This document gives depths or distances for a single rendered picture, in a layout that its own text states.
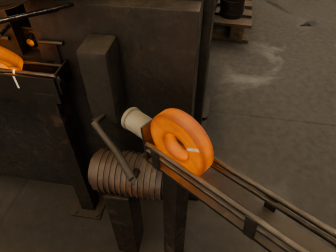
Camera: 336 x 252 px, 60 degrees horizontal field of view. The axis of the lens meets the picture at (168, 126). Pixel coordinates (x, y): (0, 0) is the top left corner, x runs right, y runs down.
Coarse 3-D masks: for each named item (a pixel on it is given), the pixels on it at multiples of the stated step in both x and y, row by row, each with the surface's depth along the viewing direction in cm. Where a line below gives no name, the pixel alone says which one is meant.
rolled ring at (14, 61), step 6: (0, 48) 72; (0, 54) 72; (6, 54) 73; (12, 54) 75; (0, 60) 73; (6, 60) 73; (12, 60) 75; (18, 60) 77; (0, 66) 83; (6, 66) 82; (12, 66) 77; (18, 66) 77
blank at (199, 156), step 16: (160, 112) 60; (176, 112) 57; (160, 128) 61; (176, 128) 56; (192, 128) 55; (160, 144) 64; (176, 144) 64; (192, 144) 55; (208, 144) 55; (176, 160) 63; (192, 160) 58; (208, 160) 57
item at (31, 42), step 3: (27, 33) 84; (30, 33) 83; (33, 33) 84; (27, 36) 83; (30, 36) 83; (33, 36) 83; (27, 39) 83; (30, 39) 83; (33, 39) 83; (27, 42) 84; (30, 42) 84; (33, 42) 84; (36, 42) 84; (30, 45) 84; (33, 45) 84; (36, 45) 85
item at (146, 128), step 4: (144, 124) 63; (148, 124) 63; (140, 128) 63; (144, 128) 63; (148, 128) 64; (144, 132) 64; (148, 132) 65; (144, 136) 64; (148, 136) 65; (144, 140) 65; (148, 140) 66; (152, 140) 67; (144, 144) 66; (144, 148) 67; (148, 156) 69
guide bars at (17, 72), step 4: (0, 68) 79; (4, 68) 79; (0, 72) 79; (4, 72) 79; (8, 72) 79; (16, 72) 78; (20, 72) 78; (24, 72) 78; (28, 72) 78; (32, 72) 78; (36, 72) 77; (40, 72) 77; (44, 72) 78; (40, 76) 77; (44, 76) 77; (48, 76) 77; (52, 76) 77; (60, 80) 78
